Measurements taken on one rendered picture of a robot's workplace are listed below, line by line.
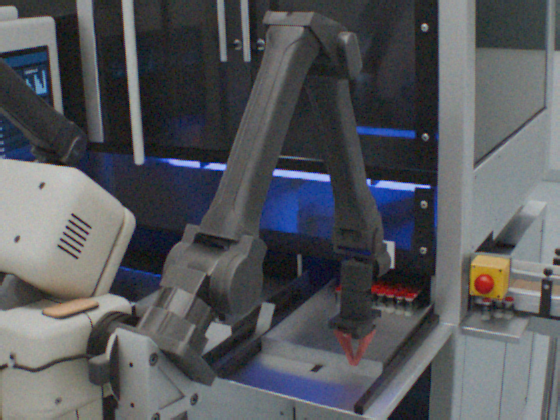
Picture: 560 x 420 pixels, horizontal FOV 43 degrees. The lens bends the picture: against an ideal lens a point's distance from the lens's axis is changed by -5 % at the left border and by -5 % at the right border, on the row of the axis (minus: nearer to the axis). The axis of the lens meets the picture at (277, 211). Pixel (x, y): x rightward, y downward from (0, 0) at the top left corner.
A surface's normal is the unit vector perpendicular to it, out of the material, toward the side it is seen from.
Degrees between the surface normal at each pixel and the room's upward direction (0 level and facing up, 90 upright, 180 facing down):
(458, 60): 90
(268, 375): 0
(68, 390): 90
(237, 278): 92
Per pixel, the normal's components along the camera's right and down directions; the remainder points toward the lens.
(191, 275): -0.31, -0.59
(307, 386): -0.04, -0.95
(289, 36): -0.41, -0.34
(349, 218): -0.46, 0.65
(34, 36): 0.92, 0.08
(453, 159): -0.50, 0.28
